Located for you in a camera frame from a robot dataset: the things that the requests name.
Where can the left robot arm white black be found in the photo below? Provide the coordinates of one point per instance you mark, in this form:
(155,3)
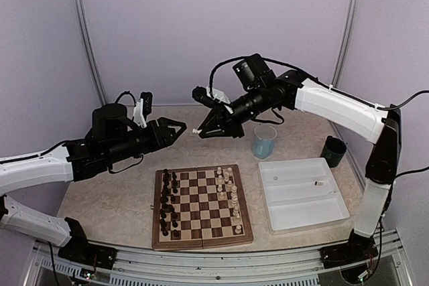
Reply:
(113,137)

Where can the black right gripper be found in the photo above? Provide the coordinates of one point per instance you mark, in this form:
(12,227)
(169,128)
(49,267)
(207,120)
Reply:
(220,117)

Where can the white plastic divided tray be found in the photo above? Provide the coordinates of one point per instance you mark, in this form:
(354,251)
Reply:
(293,202)

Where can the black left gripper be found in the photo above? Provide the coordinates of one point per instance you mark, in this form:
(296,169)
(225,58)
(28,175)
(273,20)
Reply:
(166,138)

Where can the aluminium corner post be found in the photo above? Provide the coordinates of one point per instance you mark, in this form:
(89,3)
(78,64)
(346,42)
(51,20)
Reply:
(88,49)
(345,42)

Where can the light blue mug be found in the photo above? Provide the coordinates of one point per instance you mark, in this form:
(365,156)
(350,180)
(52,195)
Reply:
(264,141)

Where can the left aluminium corner post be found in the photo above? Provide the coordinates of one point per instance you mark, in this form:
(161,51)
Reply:
(88,49)

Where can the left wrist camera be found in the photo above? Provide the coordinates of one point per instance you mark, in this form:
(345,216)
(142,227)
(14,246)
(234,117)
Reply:
(146,99)

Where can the front aluminium rail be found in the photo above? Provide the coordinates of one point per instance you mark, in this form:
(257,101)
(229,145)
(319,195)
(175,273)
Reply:
(285,259)

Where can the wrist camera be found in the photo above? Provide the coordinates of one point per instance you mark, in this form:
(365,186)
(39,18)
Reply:
(199,94)
(146,99)

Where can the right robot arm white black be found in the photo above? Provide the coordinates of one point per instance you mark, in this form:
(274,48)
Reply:
(296,89)

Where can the row of black chess pieces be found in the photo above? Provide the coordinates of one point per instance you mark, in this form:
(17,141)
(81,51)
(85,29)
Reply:
(168,198)

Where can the wooden chessboard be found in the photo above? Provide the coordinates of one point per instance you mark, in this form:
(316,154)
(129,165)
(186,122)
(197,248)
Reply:
(204,221)

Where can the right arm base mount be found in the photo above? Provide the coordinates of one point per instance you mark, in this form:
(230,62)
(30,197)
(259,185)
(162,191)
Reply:
(356,248)

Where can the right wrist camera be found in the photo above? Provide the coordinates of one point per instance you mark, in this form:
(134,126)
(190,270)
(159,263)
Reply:
(199,94)

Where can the right aluminium corner post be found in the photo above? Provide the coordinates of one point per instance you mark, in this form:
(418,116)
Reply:
(345,42)

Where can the dark green mug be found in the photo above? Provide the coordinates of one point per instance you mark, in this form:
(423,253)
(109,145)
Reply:
(333,151)

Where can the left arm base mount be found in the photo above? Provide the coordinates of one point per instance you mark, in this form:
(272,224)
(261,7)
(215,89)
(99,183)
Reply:
(79,250)

